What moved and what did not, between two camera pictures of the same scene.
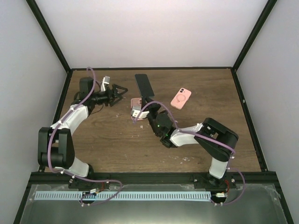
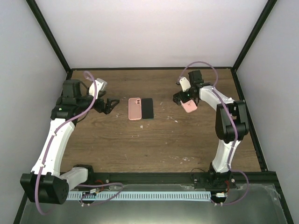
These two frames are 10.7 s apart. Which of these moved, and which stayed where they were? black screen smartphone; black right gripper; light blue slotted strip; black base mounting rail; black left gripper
Moved: black screen smartphone; black right gripper; black left gripper
Stayed: light blue slotted strip; black base mounting rail
